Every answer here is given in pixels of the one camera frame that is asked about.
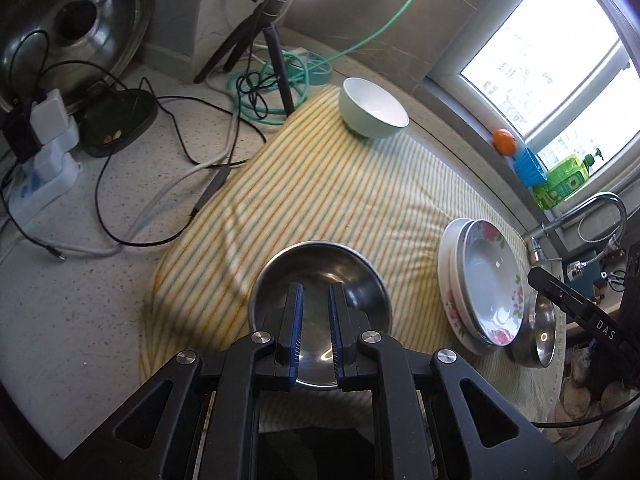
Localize person's right hand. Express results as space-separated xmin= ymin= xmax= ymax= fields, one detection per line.
xmin=560 ymin=347 xmax=640 ymax=417

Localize window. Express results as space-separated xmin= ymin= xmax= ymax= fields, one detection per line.
xmin=425 ymin=0 xmax=640 ymax=196

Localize red steel-lined bowl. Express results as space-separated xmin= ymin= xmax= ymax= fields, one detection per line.
xmin=248 ymin=241 xmax=392 ymax=391

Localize chrome faucet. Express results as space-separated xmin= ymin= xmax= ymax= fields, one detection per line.
xmin=522 ymin=192 xmax=628 ymax=266

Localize blue silicone cups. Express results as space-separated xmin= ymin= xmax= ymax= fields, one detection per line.
xmin=512 ymin=146 xmax=548 ymax=188

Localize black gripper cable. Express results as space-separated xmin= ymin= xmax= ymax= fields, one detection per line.
xmin=532 ymin=385 xmax=640 ymax=429

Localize white multi-socket power strip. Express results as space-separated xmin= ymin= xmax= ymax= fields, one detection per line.
xmin=7 ymin=125 xmax=83 ymax=226

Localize teal green hose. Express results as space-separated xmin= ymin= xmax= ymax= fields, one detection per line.
xmin=227 ymin=0 xmax=446 ymax=128

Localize black round dish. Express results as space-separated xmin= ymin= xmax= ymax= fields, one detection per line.
xmin=81 ymin=89 xmax=159 ymax=158

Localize large steel pot lid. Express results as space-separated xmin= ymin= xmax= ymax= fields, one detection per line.
xmin=0 ymin=0 xmax=153 ymax=111

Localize stainless steel bowl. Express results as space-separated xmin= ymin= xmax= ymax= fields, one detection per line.
xmin=507 ymin=290 xmax=557 ymax=370

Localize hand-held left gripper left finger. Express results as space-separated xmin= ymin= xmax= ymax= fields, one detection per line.
xmin=60 ymin=282 xmax=305 ymax=480

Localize long black cable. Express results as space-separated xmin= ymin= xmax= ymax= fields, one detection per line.
xmin=95 ymin=80 xmax=251 ymax=248

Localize plain white plate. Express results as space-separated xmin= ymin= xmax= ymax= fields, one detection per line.
xmin=438 ymin=218 xmax=481 ymax=301

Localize chrome flexible sprayer hose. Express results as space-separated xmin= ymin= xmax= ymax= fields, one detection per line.
xmin=565 ymin=225 xmax=628 ymax=281

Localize white cable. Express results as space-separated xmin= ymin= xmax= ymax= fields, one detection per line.
xmin=0 ymin=105 xmax=241 ymax=261

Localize yellow striped cloth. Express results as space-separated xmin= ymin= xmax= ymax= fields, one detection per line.
xmin=139 ymin=84 xmax=568 ymax=423

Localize green dish soap bottle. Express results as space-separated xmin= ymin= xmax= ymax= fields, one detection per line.
xmin=531 ymin=146 xmax=605 ymax=211

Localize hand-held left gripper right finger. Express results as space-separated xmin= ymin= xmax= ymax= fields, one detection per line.
xmin=327 ymin=282 xmax=576 ymax=480

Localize orange tangerine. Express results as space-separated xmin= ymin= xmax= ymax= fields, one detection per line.
xmin=492 ymin=129 xmax=517 ymax=156

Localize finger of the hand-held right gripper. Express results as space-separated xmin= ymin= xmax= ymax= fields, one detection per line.
xmin=527 ymin=266 xmax=576 ymax=311

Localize grey leaf pattern plate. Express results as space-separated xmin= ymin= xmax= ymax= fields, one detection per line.
xmin=450 ymin=220 xmax=493 ymax=348

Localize pink floral plate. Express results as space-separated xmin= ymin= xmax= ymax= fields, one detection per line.
xmin=462 ymin=219 xmax=529 ymax=348
xmin=440 ymin=280 xmax=496 ymax=357

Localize black tripod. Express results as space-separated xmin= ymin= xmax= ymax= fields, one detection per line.
xmin=194 ymin=0 xmax=296 ymax=116

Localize tangled black cable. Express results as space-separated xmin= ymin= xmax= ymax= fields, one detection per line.
xmin=236 ymin=55 xmax=283 ymax=117

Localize white charger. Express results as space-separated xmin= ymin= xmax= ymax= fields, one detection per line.
xmin=29 ymin=89 xmax=71 ymax=143

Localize black power adapter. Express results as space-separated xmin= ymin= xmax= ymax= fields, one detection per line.
xmin=2 ymin=107 xmax=41 ymax=163

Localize mint green bowl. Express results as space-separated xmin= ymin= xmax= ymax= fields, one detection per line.
xmin=339 ymin=77 xmax=410 ymax=140

